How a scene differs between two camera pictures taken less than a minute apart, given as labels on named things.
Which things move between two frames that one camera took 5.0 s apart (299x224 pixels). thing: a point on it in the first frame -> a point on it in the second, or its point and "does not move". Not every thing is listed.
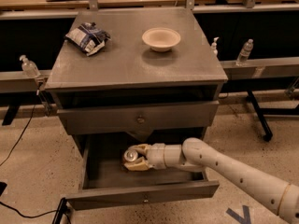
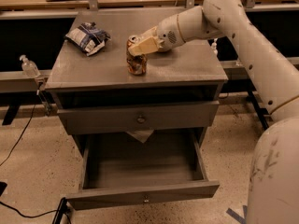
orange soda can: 131,155 -> 136,63
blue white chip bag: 89,37 does not move
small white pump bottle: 214,47 does not move
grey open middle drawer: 105,179 does not move
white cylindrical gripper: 156,156 -> 166,35
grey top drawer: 142,119 does not move
